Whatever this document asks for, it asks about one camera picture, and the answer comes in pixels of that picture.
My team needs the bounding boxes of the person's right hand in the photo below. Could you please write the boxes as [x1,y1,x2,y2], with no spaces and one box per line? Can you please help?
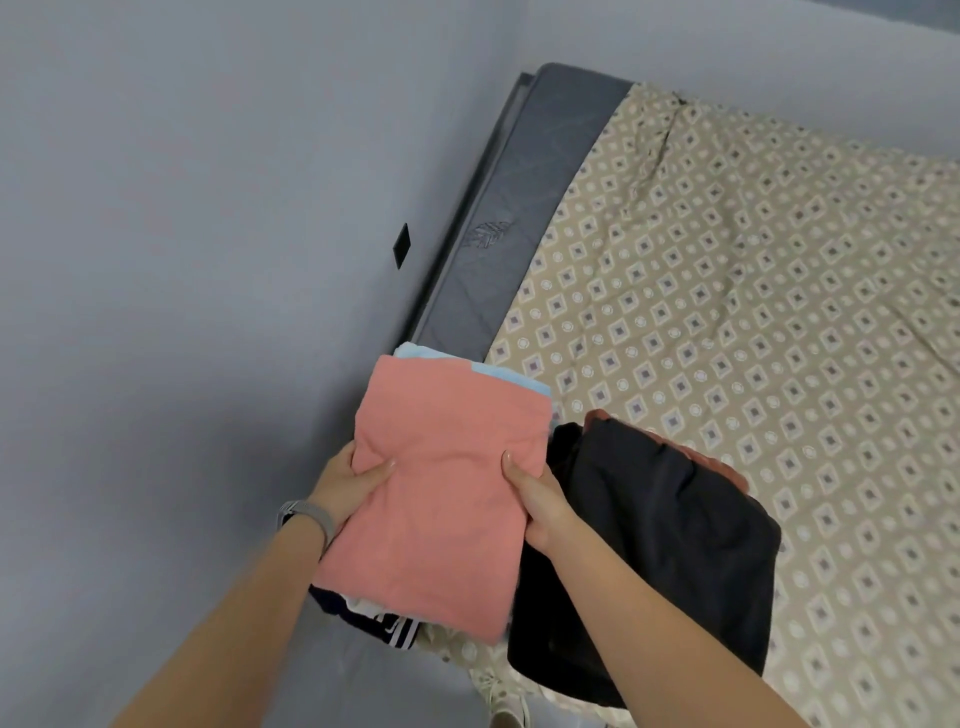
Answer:
[501,450,584,560]

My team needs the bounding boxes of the person's left hand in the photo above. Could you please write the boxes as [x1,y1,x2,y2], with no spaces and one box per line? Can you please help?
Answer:
[307,439,396,539]

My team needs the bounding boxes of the pink shirt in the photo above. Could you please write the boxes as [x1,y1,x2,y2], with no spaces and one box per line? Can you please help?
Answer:
[313,354,555,645]

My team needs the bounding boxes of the navy striped track pants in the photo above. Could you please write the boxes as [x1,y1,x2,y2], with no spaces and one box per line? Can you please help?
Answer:
[307,585,437,651]

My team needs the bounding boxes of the black garment yellow print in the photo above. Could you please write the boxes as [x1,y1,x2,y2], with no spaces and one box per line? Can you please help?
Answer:
[507,415,785,710]

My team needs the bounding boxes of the bed with patterned beige sheet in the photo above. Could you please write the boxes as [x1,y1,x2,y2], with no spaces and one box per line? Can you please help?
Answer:
[397,61,960,728]

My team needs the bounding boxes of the person's left forearm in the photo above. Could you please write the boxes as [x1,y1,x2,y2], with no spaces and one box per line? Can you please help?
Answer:
[112,517,329,728]

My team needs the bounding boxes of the person's right forearm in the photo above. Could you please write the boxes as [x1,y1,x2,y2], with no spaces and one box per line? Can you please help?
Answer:
[547,532,812,728]

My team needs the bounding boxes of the grey band wristwatch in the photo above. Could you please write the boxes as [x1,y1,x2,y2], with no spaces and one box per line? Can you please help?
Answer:
[277,498,344,554]

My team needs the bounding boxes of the white shoe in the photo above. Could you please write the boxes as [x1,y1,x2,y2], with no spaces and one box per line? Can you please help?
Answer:
[487,687,534,728]

